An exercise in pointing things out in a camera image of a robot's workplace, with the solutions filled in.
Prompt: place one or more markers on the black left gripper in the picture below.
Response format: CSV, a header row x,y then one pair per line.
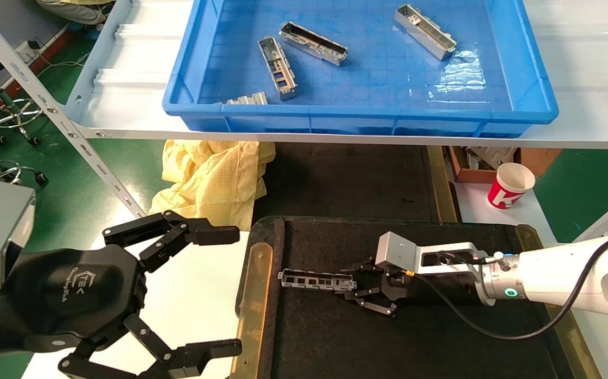
x,y
72,295

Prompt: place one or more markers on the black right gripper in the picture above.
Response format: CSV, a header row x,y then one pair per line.
x,y
398,287

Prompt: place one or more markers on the slotted silver metal channel part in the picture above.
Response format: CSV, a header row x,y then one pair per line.
x,y
309,280

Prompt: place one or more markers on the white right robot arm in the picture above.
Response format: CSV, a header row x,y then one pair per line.
x,y
561,273

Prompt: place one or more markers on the small silver metal part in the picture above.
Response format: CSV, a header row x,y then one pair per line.
x,y
248,99

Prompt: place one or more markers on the black work mat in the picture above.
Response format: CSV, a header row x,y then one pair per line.
x,y
335,337

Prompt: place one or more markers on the black mat with brass strip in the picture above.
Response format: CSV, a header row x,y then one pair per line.
x,y
346,179

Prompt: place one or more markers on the yellow cloth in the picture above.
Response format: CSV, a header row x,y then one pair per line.
x,y
214,179

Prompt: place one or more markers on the red and white paper cup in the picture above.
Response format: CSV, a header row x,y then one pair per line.
x,y
501,197

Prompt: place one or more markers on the metal parts in cardboard box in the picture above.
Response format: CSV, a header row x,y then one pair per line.
x,y
490,157

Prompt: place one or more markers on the white metal shelf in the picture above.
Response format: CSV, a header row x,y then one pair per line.
x,y
125,105

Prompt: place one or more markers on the blue plastic tray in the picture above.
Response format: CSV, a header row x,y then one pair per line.
x,y
388,84

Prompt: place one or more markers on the brown cardboard box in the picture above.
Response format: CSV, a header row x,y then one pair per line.
x,y
538,158

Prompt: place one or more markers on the clear plastic film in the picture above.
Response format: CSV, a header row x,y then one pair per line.
x,y
459,73

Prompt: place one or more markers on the grey perforated shelf bar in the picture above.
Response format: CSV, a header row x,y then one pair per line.
x,y
46,102

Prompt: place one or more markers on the white power strip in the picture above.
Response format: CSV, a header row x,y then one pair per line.
x,y
26,50

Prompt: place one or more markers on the person in pale workwear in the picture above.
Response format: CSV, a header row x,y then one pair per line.
x,y
72,9

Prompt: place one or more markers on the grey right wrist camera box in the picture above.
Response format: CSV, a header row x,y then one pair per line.
x,y
396,250

